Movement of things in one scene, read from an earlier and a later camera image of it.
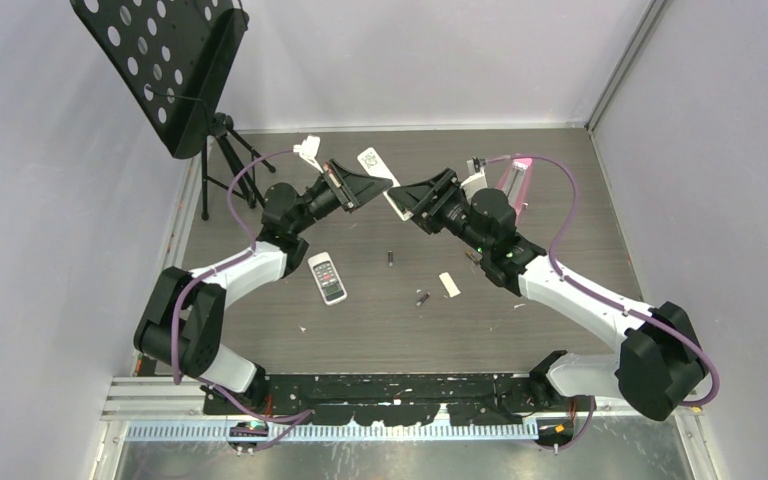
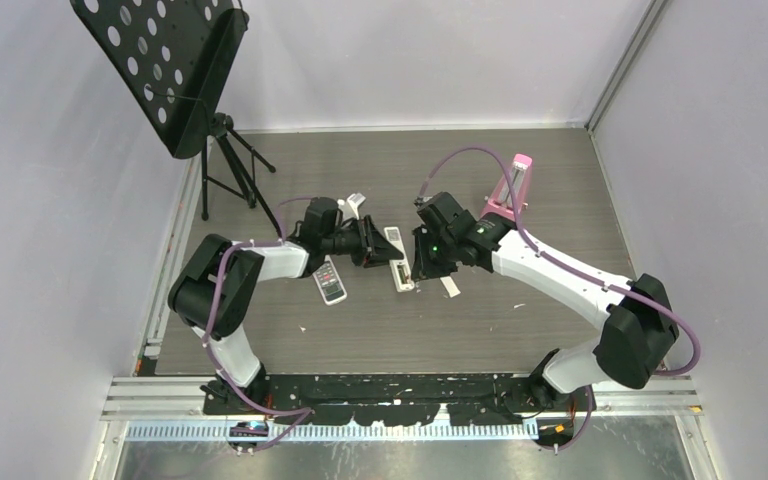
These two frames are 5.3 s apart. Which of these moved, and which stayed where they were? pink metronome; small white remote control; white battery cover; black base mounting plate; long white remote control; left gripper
Moved: long white remote control; left gripper
Stayed: pink metronome; white battery cover; black base mounting plate; small white remote control
